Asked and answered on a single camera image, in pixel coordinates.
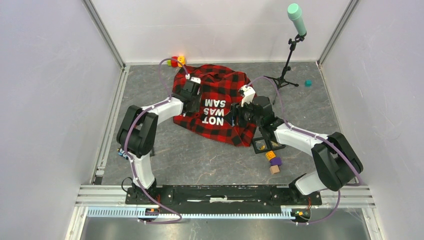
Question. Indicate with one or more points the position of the black square frame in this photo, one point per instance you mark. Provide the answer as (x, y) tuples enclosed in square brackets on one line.
[(278, 148), (265, 141)]

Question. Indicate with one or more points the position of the owl toy block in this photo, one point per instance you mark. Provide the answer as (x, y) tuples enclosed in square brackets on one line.
[(122, 153)]

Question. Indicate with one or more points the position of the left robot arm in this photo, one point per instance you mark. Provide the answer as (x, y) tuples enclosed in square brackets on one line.
[(137, 132)]

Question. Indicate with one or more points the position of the round holographic badge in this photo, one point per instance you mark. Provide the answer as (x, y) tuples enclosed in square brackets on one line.
[(260, 145)]

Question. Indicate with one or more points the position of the wooden cube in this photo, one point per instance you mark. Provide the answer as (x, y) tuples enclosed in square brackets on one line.
[(274, 169)]

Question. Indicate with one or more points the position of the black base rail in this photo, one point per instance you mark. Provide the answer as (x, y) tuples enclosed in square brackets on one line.
[(220, 199)]

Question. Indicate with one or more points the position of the teal small cube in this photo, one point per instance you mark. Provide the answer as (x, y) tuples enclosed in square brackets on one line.
[(308, 83)]

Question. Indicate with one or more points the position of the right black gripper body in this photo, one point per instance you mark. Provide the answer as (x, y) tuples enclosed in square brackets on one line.
[(245, 114)]

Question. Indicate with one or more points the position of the black tripod mic stand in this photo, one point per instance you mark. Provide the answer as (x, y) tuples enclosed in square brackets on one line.
[(281, 81)]

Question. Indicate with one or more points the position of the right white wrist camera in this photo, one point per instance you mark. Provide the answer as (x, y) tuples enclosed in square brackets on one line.
[(248, 93)]

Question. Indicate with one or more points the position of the yellow toy brick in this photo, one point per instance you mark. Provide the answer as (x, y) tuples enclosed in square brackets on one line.
[(270, 155)]

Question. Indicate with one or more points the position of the gold brooch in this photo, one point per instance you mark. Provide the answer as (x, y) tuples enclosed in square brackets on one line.
[(275, 144)]

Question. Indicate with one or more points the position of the purple toy brick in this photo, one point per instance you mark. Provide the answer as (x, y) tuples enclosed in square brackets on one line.
[(276, 161)]

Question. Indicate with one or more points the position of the mint green microphone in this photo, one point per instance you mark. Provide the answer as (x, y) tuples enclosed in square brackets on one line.
[(294, 13)]

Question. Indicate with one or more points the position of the red cylinder block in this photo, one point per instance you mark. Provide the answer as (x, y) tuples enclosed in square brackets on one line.
[(174, 63)]

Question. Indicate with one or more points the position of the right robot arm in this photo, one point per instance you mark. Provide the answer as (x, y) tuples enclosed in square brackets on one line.
[(336, 163)]

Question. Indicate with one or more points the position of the red black plaid shirt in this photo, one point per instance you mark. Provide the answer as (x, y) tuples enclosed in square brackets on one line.
[(219, 89)]

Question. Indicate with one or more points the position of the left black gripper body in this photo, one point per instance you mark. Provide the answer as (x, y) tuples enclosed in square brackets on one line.
[(196, 100)]

